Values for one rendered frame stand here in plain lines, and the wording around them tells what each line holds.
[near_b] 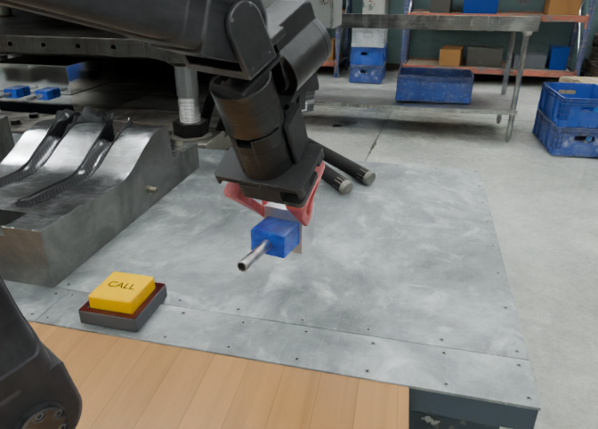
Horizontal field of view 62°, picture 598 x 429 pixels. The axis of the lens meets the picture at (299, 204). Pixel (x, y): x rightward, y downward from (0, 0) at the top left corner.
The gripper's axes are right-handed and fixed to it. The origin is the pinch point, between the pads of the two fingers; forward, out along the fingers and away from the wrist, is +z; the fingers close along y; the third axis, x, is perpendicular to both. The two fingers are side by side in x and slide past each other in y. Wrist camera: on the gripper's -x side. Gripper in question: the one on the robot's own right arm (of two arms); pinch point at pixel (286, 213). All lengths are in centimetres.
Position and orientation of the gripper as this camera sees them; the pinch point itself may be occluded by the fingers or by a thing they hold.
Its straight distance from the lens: 58.6
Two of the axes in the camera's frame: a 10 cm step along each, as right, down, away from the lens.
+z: 1.9, 6.2, 7.6
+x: -3.7, 7.6, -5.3
